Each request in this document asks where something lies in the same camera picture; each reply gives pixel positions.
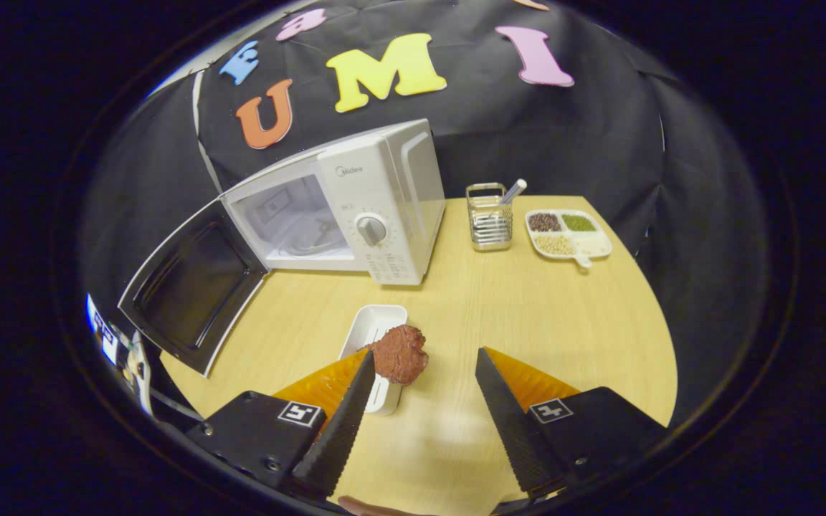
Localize black backdrop cloth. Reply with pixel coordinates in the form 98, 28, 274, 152
80, 0, 772, 431

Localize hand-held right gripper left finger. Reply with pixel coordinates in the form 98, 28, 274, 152
183, 348, 378, 502

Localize white rectangular dish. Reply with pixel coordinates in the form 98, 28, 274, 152
338, 304, 409, 417

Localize brown meat piece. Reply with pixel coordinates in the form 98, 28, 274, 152
366, 324, 430, 387

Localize white utensil with purple band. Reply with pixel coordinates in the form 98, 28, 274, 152
495, 178, 528, 210

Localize white microwave oven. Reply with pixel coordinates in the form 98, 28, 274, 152
117, 118, 447, 378

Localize white divided plate with beans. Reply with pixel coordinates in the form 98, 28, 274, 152
525, 209, 614, 270

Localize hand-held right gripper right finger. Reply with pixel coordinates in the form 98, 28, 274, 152
475, 347, 669, 501

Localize metal wire utensil holder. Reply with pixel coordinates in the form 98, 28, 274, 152
465, 182, 515, 252

